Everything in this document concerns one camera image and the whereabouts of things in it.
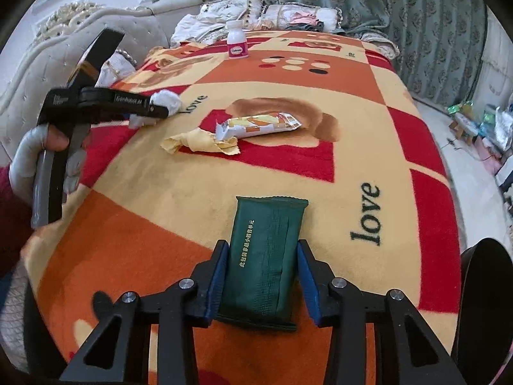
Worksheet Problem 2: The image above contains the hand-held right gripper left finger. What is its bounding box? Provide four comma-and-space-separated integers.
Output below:
60, 240, 230, 385

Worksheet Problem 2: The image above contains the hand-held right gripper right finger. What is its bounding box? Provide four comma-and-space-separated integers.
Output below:
297, 239, 467, 385

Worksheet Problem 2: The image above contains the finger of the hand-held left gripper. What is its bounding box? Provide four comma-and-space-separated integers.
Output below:
78, 87, 170, 120

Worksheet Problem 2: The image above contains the green tissue pack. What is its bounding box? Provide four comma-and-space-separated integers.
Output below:
214, 196, 309, 331

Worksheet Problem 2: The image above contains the white tissue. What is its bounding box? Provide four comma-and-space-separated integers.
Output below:
128, 89, 182, 129

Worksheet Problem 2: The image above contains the person's left hand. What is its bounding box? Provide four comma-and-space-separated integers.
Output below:
8, 124, 88, 210

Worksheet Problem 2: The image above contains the beaded trim pillow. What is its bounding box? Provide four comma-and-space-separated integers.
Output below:
96, 49, 138, 88

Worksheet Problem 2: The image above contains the pale yellow cloth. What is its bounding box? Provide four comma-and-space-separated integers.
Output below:
161, 127, 241, 156

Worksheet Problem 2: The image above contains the printed blanket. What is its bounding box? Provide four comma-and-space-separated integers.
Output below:
24, 30, 471, 385

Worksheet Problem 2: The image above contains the white quilt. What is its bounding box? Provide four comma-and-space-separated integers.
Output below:
170, 12, 230, 47

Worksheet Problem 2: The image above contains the white bottle pink label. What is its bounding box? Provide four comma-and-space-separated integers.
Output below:
225, 19, 249, 59

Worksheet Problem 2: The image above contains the white floral pillow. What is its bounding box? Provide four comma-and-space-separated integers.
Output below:
198, 0, 264, 33

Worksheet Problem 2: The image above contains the snack wrapper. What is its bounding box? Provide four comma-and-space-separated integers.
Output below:
215, 111, 301, 142

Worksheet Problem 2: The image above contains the pink flower pillow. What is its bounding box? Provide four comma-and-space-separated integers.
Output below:
260, 4, 342, 33

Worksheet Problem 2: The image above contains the pink folded cloth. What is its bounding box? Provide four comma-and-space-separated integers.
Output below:
289, 11, 326, 33

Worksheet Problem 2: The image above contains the small wooden stool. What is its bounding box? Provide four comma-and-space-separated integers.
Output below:
449, 112, 478, 142

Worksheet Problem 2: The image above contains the pile of bags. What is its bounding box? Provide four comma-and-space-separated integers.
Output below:
447, 96, 513, 193

